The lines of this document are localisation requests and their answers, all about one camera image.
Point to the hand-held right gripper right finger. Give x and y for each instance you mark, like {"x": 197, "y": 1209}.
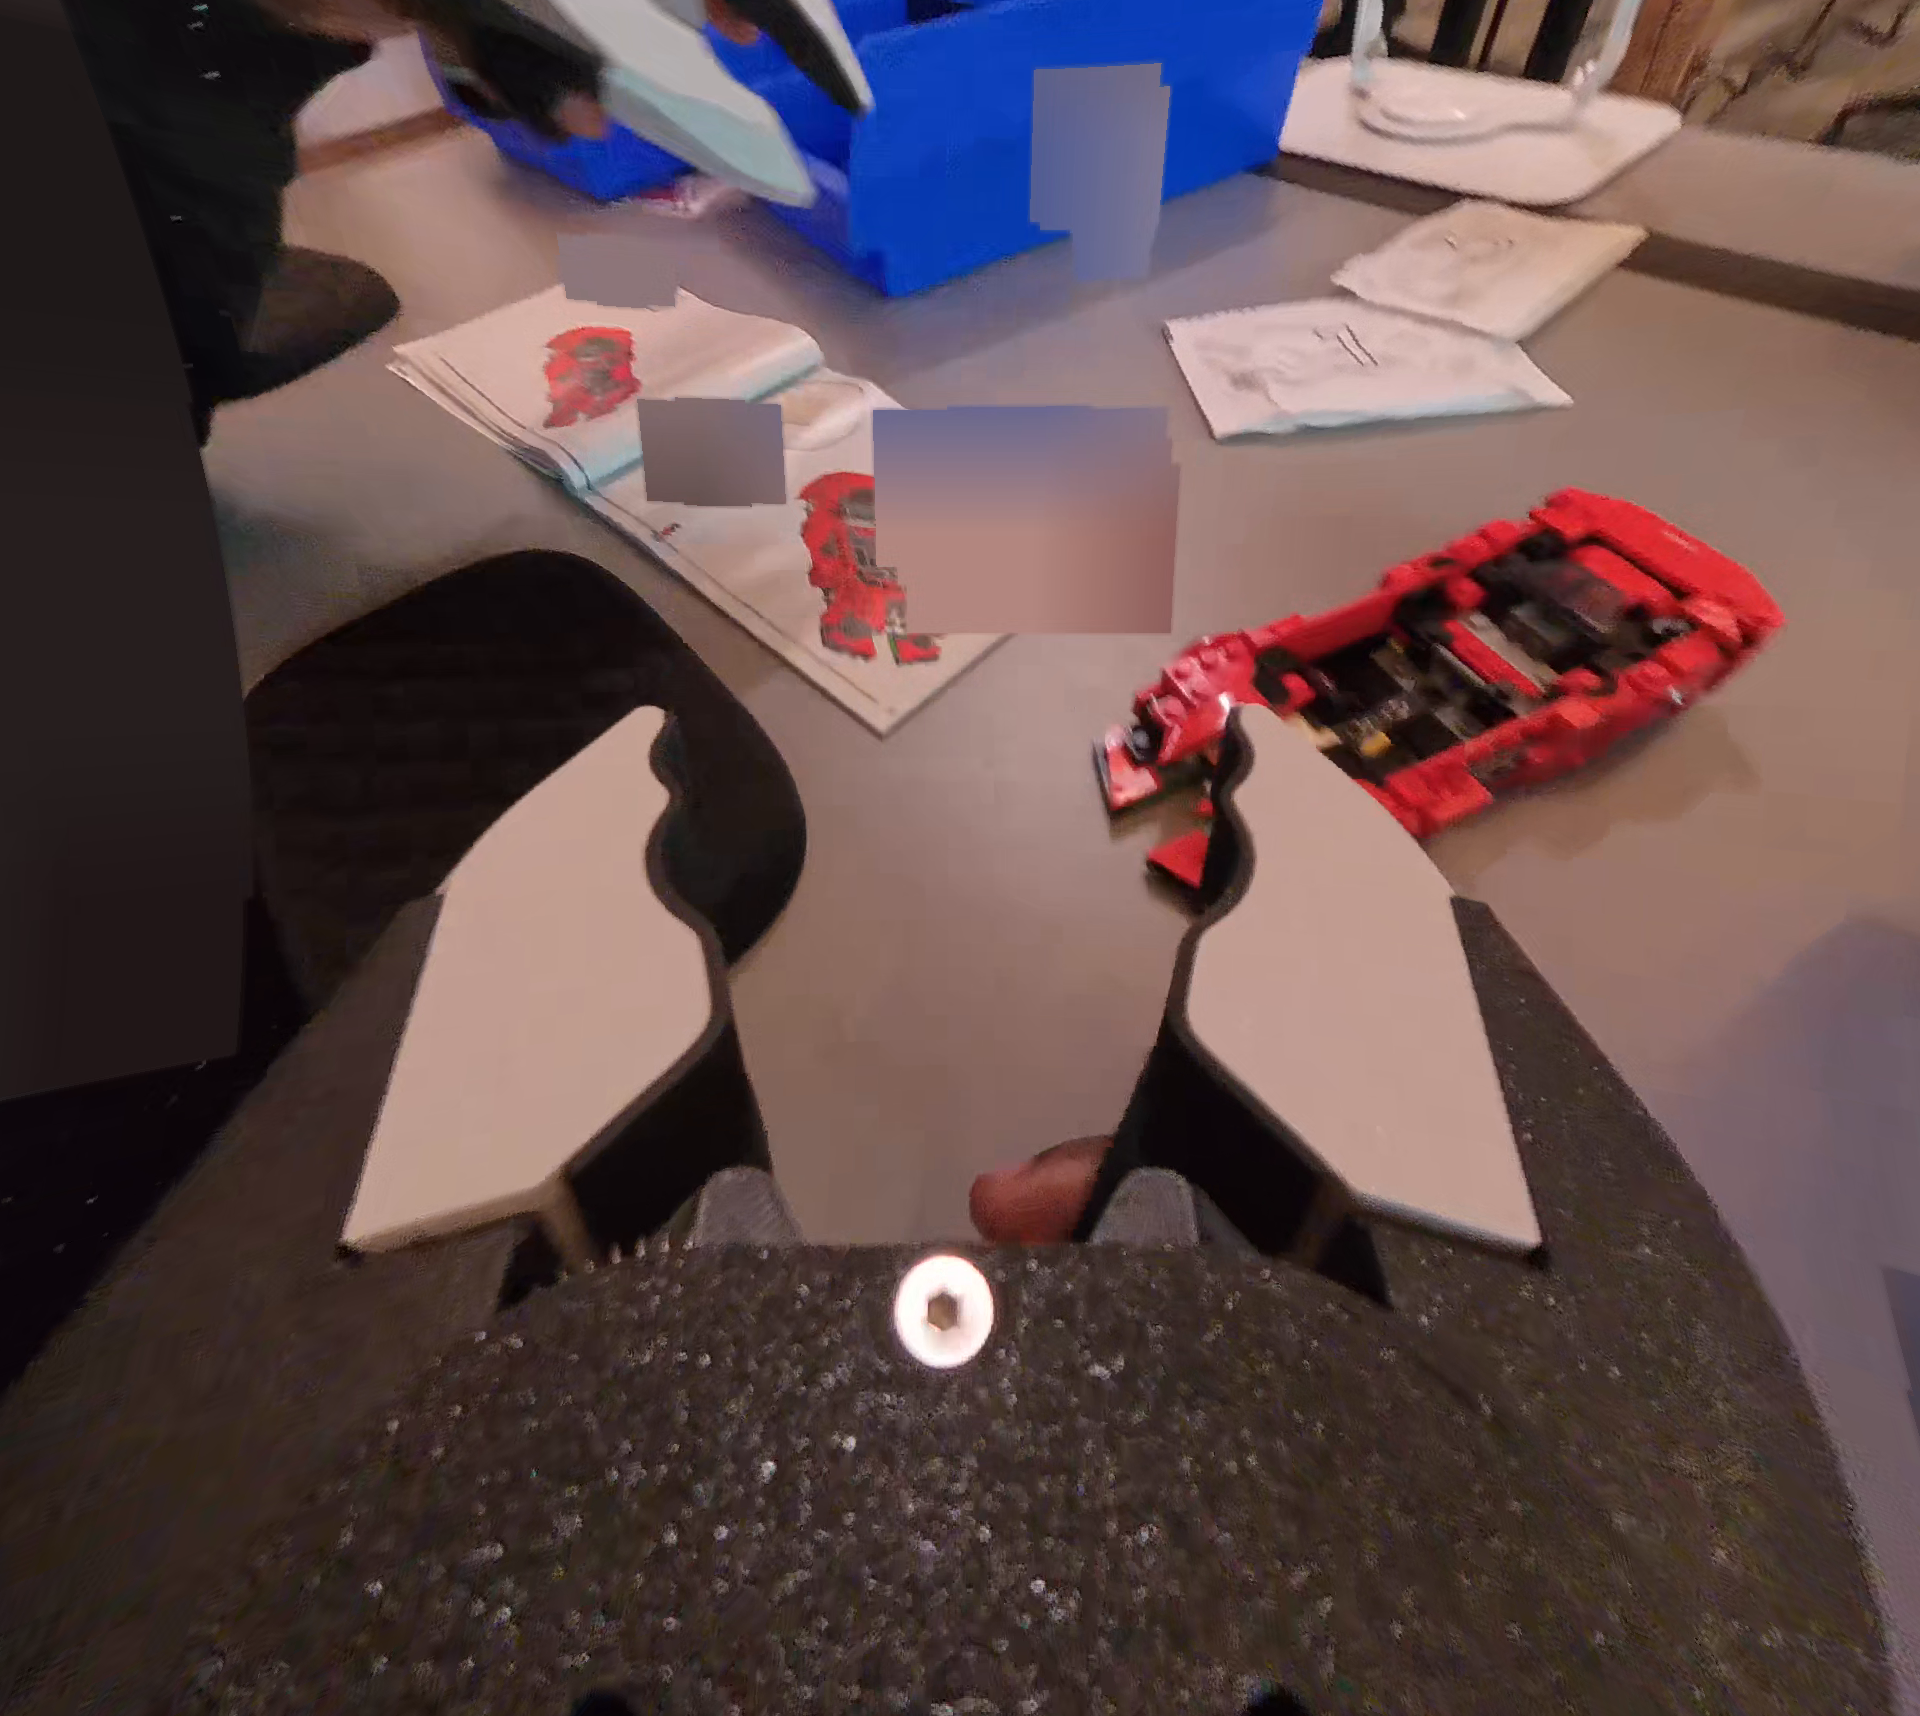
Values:
{"x": 1350, "y": 1026}

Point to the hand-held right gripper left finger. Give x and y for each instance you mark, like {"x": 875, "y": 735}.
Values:
{"x": 524, "y": 1026}

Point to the small red brick piece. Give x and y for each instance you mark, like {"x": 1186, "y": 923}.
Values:
{"x": 1177, "y": 859}

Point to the blue plastic bin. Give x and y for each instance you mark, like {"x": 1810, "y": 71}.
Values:
{"x": 517, "y": 167}
{"x": 902, "y": 141}

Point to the red toy brick car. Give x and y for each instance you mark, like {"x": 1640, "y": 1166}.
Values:
{"x": 1612, "y": 538}

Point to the person's left forearm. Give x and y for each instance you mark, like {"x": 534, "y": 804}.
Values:
{"x": 224, "y": 141}

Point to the person's right hand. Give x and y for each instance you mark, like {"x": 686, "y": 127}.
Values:
{"x": 1035, "y": 1191}

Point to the white building instruction booklet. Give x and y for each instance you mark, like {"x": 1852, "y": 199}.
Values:
{"x": 719, "y": 343}

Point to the black mesh chair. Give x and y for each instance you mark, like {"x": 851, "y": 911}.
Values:
{"x": 450, "y": 666}

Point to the white desk stand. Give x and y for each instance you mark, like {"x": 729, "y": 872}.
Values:
{"x": 1501, "y": 157}

